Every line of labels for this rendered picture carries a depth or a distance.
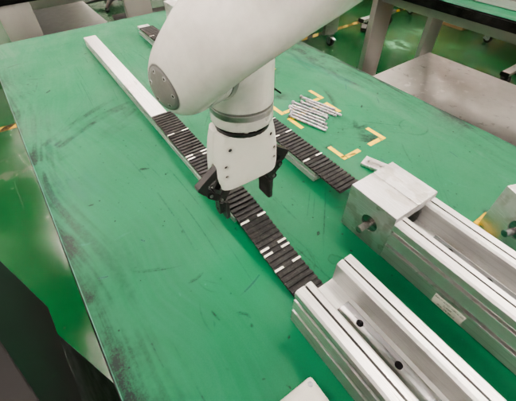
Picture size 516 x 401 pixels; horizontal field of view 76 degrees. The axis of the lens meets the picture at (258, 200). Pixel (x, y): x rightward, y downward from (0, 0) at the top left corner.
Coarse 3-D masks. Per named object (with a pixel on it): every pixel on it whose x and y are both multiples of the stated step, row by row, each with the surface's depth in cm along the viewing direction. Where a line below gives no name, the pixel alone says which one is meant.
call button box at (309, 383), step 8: (304, 384) 36; (312, 384) 36; (296, 392) 36; (304, 392) 36; (312, 392) 36; (320, 392) 36; (280, 400) 35; (288, 400) 35; (296, 400) 35; (304, 400) 35; (312, 400) 35; (320, 400) 35; (328, 400) 35
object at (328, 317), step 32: (352, 256) 45; (320, 288) 46; (352, 288) 44; (384, 288) 41; (320, 320) 39; (352, 320) 41; (384, 320) 40; (416, 320) 39; (320, 352) 43; (352, 352) 36; (384, 352) 39; (416, 352) 38; (448, 352) 36; (352, 384) 39; (384, 384) 34; (416, 384) 36; (448, 384) 35; (480, 384) 34
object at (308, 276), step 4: (304, 272) 52; (308, 272) 51; (312, 272) 52; (300, 276) 51; (304, 276) 51; (308, 276) 51; (312, 276) 51; (316, 276) 51; (292, 280) 51; (296, 280) 50; (300, 280) 51; (304, 280) 51; (308, 280) 51; (312, 280) 51; (288, 284) 50; (292, 284) 50; (296, 284) 50; (300, 284) 50; (304, 284) 50; (288, 288) 50; (292, 288) 50; (296, 288) 50; (292, 292) 49
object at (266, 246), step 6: (276, 234) 56; (282, 234) 55; (264, 240) 55; (270, 240) 54; (276, 240) 55; (282, 240) 55; (258, 246) 54; (264, 246) 54; (270, 246) 54; (276, 246) 54; (264, 252) 53
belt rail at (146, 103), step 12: (96, 48) 106; (108, 60) 99; (120, 72) 94; (120, 84) 93; (132, 84) 89; (132, 96) 86; (144, 96) 85; (144, 108) 81; (156, 108) 81; (180, 156) 72; (192, 168) 68
